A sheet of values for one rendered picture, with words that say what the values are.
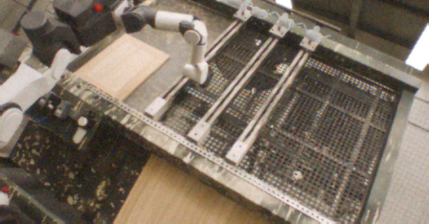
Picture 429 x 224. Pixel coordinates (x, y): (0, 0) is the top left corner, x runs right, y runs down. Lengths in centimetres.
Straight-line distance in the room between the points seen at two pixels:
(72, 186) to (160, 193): 56
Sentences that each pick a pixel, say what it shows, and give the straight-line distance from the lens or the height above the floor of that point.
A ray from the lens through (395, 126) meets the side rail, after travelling 224.
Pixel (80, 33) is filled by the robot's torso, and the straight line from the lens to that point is 174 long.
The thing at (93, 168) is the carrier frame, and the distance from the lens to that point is 226.
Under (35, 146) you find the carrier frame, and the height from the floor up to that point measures 37.
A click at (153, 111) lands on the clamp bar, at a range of 190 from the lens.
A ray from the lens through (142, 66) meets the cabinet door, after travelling 222.
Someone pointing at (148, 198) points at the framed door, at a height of 50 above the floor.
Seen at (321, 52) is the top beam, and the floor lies 183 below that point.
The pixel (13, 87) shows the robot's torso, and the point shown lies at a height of 74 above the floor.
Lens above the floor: 96
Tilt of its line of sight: 5 degrees up
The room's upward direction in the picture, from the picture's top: 29 degrees clockwise
